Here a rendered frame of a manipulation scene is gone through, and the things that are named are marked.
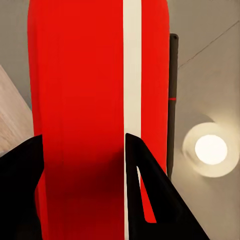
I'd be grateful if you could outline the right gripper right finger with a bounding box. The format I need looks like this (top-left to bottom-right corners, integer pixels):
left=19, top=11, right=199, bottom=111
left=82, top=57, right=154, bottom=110
left=125, top=133, right=210, bottom=240

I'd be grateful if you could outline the radio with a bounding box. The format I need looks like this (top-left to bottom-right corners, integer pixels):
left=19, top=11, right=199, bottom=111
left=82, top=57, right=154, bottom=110
left=27, top=0, right=179, bottom=240

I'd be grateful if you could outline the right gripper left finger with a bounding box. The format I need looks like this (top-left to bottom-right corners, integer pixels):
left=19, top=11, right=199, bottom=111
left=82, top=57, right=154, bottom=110
left=0, top=135, right=44, bottom=240

